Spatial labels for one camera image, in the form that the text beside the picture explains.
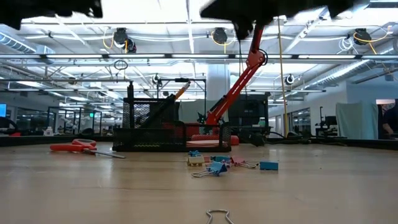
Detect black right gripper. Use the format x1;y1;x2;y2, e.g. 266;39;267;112
198;0;356;42

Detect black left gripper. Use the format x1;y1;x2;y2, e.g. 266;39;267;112
0;0;104;30

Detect yellow pencil with eraser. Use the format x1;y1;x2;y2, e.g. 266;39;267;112
174;81;192;101

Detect pink sticky note pad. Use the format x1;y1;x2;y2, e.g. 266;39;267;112
185;139;226;148

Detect red-handled scissors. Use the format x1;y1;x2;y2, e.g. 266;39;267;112
49;138;127;160

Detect black mesh desk organizer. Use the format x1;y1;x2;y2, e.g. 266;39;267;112
112;96;233;154

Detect red desk lamp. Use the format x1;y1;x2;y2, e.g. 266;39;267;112
191;24;268;147

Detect cream yellow binder clip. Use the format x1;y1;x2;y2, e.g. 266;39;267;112
187;155;206;167

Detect grey-green hanging cloth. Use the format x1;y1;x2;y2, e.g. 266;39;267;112
335;102;379;141

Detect person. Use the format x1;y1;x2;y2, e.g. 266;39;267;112
381;104;398;136

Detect black background rig frame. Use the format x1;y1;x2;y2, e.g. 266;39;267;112
156;78;208;101

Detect hanging yellow cable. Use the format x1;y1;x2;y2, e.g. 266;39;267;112
275;17;289;138

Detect black background station frame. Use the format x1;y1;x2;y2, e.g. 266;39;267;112
46;106;104;136

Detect black metal table frame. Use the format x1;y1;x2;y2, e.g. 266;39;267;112
0;134;398;151

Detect silver wire clip handle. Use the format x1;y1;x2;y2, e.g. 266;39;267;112
205;208;235;224

